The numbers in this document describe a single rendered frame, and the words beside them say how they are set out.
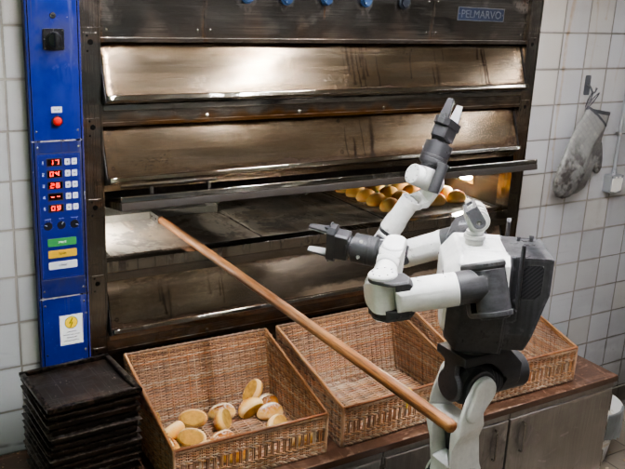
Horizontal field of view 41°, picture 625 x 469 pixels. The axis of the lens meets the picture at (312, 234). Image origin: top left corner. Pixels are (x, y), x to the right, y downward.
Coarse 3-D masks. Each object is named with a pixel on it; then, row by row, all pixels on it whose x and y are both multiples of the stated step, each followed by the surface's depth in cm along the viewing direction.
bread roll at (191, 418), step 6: (180, 414) 288; (186, 414) 288; (192, 414) 288; (198, 414) 288; (204, 414) 289; (180, 420) 287; (186, 420) 287; (192, 420) 288; (198, 420) 288; (204, 420) 288; (186, 426) 288; (192, 426) 287; (198, 426) 288
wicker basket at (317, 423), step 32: (160, 352) 290; (192, 352) 296; (224, 352) 302; (256, 352) 308; (160, 384) 290; (224, 384) 302; (256, 416) 299; (288, 416) 300; (320, 416) 274; (160, 448) 260; (192, 448) 252; (224, 448) 258; (256, 448) 279; (288, 448) 272; (320, 448) 278
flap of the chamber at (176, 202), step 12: (492, 168) 334; (504, 168) 337; (516, 168) 341; (528, 168) 344; (372, 180) 304; (384, 180) 307; (396, 180) 309; (252, 192) 279; (264, 192) 281; (276, 192) 283; (288, 192) 286; (300, 192) 288; (312, 192) 291; (108, 204) 267; (120, 204) 256; (132, 204) 257; (144, 204) 259; (156, 204) 262; (168, 204) 264; (180, 204) 266; (192, 204) 268
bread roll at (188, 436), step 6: (180, 432) 276; (186, 432) 276; (192, 432) 276; (198, 432) 276; (180, 438) 275; (186, 438) 275; (192, 438) 275; (198, 438) 275; (204, 438) 276; (180, 444) 275; (186, 444) 275; (192, 444) 275
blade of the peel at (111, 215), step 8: (152, 208) 338; (160, 208) 338; (168, 208) 339; (176, 208) 340; (184, 208) 332; (192, 208) 334; (200, 208) 336; (208, 208) 338; (216, 208) 339; (112, 216) 317; (120, 216) 319; (128, 216) 320; (136, 216) 322; (144, 216) 324; (168, 216) 329
